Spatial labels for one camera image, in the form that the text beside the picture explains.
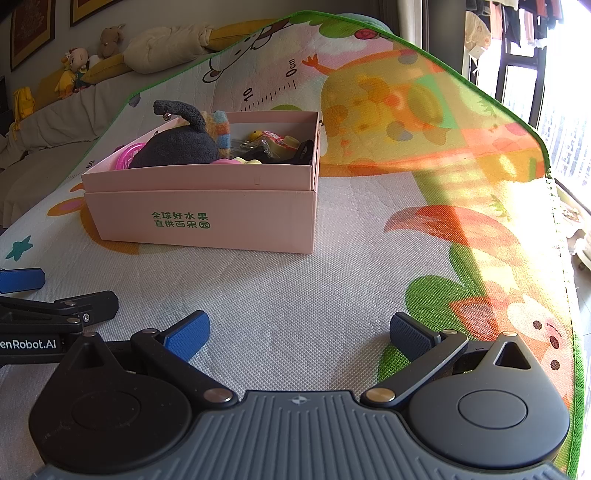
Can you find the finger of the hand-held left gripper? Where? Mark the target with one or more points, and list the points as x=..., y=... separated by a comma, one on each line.
x=21, y=280
x=92, y=304

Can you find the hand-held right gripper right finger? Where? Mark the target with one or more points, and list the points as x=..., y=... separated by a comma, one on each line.
x=411, y=337

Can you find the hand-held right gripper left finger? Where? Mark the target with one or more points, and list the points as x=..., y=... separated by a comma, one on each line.
x=187, y=339

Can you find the pink cardboard box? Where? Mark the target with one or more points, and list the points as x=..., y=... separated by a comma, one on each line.
x=207, y=207

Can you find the pink plastic strainer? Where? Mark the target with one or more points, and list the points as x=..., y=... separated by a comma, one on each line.
x=127, y=157

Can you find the black plush toy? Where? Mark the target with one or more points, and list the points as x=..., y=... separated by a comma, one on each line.
x=175, y=147

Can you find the knitted multicolour pouch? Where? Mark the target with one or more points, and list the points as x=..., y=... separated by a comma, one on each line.
x=219, y=129

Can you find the black hair clip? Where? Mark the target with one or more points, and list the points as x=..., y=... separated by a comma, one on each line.
x=304, y=151

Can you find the yellow duck toy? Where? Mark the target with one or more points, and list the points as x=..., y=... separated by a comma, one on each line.
x=255, y=135

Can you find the cartoon play mat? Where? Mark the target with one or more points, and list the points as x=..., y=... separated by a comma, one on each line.
x=369, y=230

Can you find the sofa with beige cover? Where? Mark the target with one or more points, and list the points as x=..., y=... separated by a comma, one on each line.
x=46, y=134

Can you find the small yellow backpack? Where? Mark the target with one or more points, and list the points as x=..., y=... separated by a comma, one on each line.
x=23, y=108

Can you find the white plant pot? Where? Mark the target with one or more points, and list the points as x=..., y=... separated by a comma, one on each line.
x=582, y=249

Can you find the yellow square cushion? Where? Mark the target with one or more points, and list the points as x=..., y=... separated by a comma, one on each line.
x=48, y=87

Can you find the yellow chick plush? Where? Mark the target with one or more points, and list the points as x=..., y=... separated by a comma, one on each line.
x=65, y=82

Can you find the doll with pink face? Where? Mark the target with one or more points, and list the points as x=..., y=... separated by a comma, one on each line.
x=77, y=59

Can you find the yellow banana cushion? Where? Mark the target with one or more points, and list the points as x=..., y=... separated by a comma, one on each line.
x=108, y=69
x=235, y=34

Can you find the framed picture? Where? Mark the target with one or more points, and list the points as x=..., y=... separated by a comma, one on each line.
x=32, y=32
x=94, y=9

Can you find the brown plush animal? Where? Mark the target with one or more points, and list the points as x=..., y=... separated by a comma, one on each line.
x=111, y=42

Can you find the cream pillow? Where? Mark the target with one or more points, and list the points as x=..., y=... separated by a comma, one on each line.
x=166, y=48

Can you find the beige hanging hat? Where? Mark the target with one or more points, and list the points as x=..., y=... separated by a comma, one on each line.
x=478, y=34

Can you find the hanging clothes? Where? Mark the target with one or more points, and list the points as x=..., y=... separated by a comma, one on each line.
x=521, y=21

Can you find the black window frame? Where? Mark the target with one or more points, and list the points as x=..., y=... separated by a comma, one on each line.
x=503, y=83

